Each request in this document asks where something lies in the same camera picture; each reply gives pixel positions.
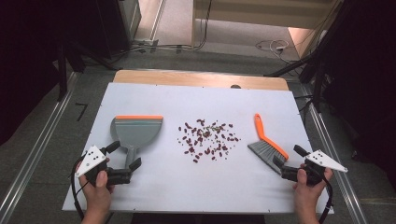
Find white table mat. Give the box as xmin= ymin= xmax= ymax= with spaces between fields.
xmin=61 ymin=82 xmax=334 ymax=216

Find black metal stand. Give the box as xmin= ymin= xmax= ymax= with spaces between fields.
xmin=55 ymin=41 xmax=69 ymax=103

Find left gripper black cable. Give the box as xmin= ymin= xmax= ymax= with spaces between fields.
xmin=70 ymin=155 xmax=87 ymax=220

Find orange brush with grey bristles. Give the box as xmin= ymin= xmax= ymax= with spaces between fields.
xmin=247 ymin=112 xmax=290 ymax=175

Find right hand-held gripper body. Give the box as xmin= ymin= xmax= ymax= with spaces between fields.
xmin=280 ymin=149 xmax=348 ymax=188

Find red beans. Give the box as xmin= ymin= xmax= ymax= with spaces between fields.
xmin=177 ymin=118 xmax=241 ymax=164

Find aluminium floor rail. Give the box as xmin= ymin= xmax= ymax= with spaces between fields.
xmin=0 ymin=72 xmax=79 ymax=224
xmin=300 ymin=85 xmax=370 ymax=224

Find grey dustpan with orange edge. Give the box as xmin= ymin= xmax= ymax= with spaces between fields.
xmin=109 ymin=115 xmax=164 ymax=171

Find person's left hand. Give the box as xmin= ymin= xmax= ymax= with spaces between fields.
xmin=74 ymin=158 xmax=116 ymax=216

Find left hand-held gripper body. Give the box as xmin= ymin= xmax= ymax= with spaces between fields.
xmin=75 ymin=145 xmax=134 ymax=188

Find light brown panel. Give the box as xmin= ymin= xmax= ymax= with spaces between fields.
xmin=288 ymin=26 xmax=325 ymax=60

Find black curtain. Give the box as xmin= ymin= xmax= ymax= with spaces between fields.
xmin=306 ymin=0 xmax=396 ymax=194
xmin=0 ymin=0 xmax=130 ymax=147

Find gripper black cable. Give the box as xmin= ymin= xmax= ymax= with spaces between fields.
xmin=318 ymin=174 xmax=334 ymax=224
xmin=70 ymin=155 xmax=87 ymax=220

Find person's right hand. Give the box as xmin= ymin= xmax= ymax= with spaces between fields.
xmin=292 ymin=163 xmax=334 ymax=217

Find white cable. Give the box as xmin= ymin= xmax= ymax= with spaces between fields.
xmin=255 ymin=39 xmax=292 ymax=63

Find light wooden shelf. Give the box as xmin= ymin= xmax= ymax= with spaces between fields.
xmin=191 ymin=0 xmax=344 ymax=49

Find grey power strip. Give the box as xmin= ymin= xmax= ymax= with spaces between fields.
xmin=132 ymin=37 xmax=160 ymax=50

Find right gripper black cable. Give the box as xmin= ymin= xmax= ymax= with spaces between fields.
xmin=318 ymin=174 xmax=334 ymax=224

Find grey cabinet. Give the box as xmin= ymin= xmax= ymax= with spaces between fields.
xmin=119 ymin=0 xmax=143 ymax=41

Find wooden table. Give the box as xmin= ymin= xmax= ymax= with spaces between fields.
xmin=112 ymin=69 xmax=290 ymax=91

